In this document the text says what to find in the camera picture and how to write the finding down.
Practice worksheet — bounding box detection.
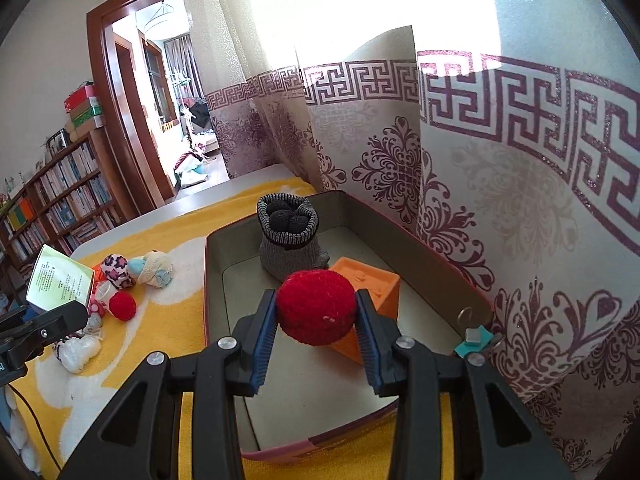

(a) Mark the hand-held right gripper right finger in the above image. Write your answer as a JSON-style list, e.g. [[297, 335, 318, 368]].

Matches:
[[354, 290, 576, 480]]

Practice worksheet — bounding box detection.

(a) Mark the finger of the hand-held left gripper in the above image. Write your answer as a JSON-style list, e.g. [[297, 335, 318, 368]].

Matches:
[[10, 301, 90, 367]]

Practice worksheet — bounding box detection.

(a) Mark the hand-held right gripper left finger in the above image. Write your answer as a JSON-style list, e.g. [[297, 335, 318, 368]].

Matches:
[[55, 288, 278, 480]]

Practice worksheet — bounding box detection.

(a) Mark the green white paper packet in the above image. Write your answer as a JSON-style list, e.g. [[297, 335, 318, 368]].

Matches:
[[25, 244, 96, 312]]

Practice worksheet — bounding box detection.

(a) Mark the orange silicone cube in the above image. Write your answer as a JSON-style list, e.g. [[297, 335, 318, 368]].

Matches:
[[331, 256, 402, 366]]

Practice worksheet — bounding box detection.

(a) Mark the red cardboard box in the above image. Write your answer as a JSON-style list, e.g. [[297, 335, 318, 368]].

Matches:
[[202, 191, 496, 462], [63, 85, 97, 112]]

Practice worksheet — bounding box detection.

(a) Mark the white sock ball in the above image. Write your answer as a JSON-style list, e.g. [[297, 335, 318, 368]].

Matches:
[[56, 334, 102, 374]]

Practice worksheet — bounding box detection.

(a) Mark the white pink sock roll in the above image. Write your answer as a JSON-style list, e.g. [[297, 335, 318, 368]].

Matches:
[[91, 280, 119, 317]]

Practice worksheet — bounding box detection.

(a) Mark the pink leopard sock ball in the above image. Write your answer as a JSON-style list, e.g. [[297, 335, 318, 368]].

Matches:
[[101, 253, 134, 291]]

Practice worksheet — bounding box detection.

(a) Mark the grey knitted sock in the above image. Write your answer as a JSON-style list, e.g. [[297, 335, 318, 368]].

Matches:
[[256, 193, 331, 281]]

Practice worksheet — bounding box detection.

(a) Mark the white fluffy cloth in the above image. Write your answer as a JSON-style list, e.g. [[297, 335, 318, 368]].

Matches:
[[0, 407, 37, 467]]

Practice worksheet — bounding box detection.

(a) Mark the cream blue sock ball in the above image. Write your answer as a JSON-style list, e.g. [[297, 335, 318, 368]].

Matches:
[[128, 250, 174, 289]]

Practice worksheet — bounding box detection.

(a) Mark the wooden bookshelf with books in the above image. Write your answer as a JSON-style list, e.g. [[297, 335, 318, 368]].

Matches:
[[0, 130, 125, 273]]

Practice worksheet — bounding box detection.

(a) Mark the yellow white towel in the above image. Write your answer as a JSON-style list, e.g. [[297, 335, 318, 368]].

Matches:
[[10, 176, 456, 480]]

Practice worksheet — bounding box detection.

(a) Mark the blue white bag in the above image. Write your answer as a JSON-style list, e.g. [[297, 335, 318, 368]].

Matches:
[[179, 166, 209, 188]]

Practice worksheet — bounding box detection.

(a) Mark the patterned beige purple curtain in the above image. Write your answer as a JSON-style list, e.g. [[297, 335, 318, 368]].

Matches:
[[177, 0, 640, 476]]

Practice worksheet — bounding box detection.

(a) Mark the green cardboard box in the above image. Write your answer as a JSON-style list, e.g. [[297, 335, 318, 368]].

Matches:
[[70, 105, 104, 129]]

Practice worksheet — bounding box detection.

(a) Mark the grey curtain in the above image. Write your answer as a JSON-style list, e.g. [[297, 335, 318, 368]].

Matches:
[[164, 34, 202, 98]]

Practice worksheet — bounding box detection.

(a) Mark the round ceiling lamp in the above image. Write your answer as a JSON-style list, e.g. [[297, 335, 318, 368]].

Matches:
[[142, 2, 177, 39]]

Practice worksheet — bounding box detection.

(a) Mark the black cable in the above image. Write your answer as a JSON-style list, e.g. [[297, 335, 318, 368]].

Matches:
[[7, 389, 63, 478]]

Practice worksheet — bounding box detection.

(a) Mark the dark wooden door frame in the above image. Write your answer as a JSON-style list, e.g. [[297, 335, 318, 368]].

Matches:
[[86, 0, 182, 213]]

